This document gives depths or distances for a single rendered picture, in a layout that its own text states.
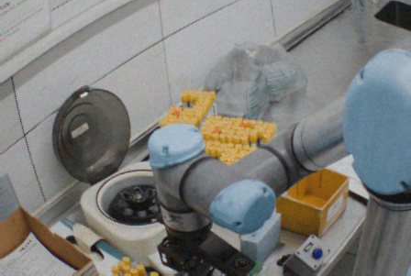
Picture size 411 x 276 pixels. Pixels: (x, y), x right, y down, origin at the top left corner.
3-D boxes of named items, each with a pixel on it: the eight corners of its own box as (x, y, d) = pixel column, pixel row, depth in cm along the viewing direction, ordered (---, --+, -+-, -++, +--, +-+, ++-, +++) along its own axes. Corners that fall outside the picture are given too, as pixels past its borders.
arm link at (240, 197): (297, 164, 81) (239, 134, 88) (233, 206, 75) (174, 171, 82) (294, 208, 85) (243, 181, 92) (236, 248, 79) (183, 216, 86)
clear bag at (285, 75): (267, 107, 179) (263, 63, 171) (232, 84, 191) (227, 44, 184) (316, 84, 187) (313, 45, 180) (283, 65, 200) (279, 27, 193)
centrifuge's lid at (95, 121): (48, 111, 123) (36, 104, 129) (79, 207, 134) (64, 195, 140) (120, 69, 135) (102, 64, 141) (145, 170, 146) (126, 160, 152)
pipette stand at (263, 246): (263, 273, 121) (263, 244, 116) (235, 266, 124) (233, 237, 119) (285, 246, 128) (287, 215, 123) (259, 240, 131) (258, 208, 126)
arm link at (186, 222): (221, 193, 93) (186, 222, 87) (223, 215, 95) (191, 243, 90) (179, 178, 97) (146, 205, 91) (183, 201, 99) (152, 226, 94)
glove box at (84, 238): (114, 300, 116) (102, 274, 111) (49, 255, 130) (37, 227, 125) (148, 275, 124) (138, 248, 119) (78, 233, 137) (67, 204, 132)
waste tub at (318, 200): (317, 241, 127) (321, 210, 122) (273, 226, 135) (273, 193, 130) (347, 208, 135) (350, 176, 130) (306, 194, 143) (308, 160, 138)
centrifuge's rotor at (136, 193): (140, 248, 124) (133, 226, 121) (99, 217, 135) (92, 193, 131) (194, 218, 133) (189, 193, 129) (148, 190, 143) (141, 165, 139)
